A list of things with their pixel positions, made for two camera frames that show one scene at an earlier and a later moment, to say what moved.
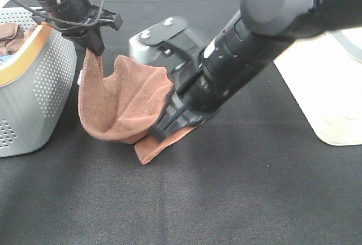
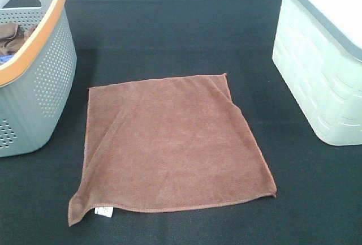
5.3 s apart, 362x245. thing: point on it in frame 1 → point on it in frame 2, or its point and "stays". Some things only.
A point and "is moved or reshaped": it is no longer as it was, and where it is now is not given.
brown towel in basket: x=11 y=42 stays
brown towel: x=123 y=107 is moved or reshaped
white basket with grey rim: x=324 y=73 stays
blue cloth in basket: x=3 y=58 stays
